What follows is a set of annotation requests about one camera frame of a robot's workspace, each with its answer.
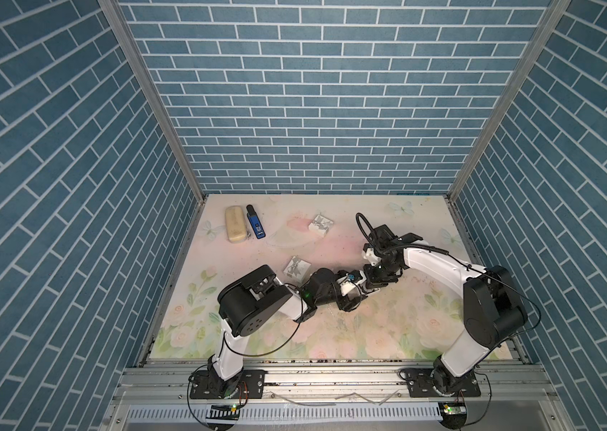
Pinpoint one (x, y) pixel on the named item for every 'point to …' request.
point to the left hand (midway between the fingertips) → (366, 290)
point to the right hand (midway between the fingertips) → (368, 286)
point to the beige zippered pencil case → (235, 224)
